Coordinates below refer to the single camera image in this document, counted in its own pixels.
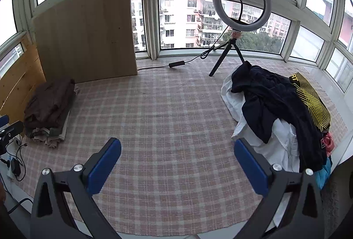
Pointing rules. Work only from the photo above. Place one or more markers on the grey-green folded garment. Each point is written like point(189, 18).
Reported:
point(59, 132)

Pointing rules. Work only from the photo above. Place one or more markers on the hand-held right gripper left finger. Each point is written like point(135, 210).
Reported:
point(106, 164)

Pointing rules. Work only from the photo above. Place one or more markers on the black and yellow patterned garment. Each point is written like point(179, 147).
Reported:
point(314, 101)

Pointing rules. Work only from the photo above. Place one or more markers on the black tripod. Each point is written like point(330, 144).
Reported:
point(232, 47)

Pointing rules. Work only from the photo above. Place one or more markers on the pink garment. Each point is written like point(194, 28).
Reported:
point(328, 143)

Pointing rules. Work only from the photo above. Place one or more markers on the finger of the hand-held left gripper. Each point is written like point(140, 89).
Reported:
point(12, 130)
point(3, 120)

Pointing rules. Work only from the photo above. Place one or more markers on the large light wooden board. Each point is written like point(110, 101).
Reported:
point(85, 34)

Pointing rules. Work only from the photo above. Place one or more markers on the blue garment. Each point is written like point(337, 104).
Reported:
point(324, 175)

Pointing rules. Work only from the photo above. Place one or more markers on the white garment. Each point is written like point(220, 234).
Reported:
point(284, 139)

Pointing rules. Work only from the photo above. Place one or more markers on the black charger plug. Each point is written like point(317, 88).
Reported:
point(15, 167)

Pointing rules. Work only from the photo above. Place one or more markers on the white power strip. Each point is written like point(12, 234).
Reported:
point(5, 172)

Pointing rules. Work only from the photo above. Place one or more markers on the pine wood panel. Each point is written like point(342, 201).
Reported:
point(19, 81)

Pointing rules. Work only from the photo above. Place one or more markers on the beige folded garment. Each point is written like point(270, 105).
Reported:
point(38, 135)

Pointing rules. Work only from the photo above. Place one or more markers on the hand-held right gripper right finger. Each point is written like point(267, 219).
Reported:
point(249, 165)

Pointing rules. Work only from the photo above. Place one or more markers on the pink plaid blanket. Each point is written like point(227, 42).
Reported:
point(171, 117)

